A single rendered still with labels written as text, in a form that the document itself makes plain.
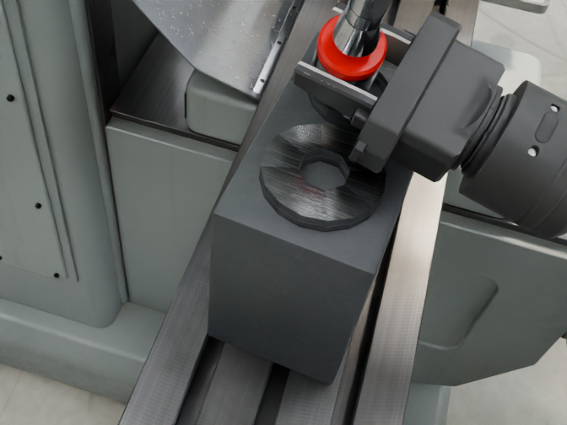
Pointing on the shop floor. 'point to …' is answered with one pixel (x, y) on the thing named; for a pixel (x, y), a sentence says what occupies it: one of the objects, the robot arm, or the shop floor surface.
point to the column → (63, 153)
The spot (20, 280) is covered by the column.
